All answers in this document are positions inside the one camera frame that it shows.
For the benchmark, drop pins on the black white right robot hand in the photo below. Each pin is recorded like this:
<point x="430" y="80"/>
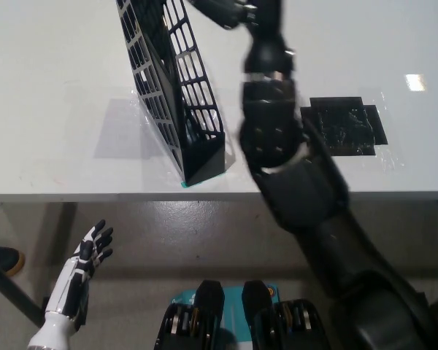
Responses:
<point x="266" y="14"/>

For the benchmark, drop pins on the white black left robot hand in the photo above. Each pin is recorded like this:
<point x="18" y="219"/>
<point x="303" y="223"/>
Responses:
<point x="73" y="284"/>

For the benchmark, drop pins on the black notebook with gold corners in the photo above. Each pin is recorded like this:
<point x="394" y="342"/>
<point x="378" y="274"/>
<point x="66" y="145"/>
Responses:
<point x="168" y="84"/>

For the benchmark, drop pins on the black mesh file shelf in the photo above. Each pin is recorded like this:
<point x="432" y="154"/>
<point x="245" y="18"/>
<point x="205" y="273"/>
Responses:
<point x="200" y="160"/>

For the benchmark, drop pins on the black table leg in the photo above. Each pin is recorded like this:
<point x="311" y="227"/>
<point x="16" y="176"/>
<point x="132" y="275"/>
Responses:
<point x="12" y="291"/>

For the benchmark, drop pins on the black shoe with tan sole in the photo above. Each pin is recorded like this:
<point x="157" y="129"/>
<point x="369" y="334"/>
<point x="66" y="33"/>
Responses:
<point x="3" y="259"/>

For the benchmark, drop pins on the black tape patch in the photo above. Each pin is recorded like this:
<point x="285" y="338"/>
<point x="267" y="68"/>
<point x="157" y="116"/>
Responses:
<point x="346" y="124"/>

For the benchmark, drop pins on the teal tape piece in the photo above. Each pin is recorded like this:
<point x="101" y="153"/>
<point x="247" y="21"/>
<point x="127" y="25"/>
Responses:
<point x="185" y="185"/>

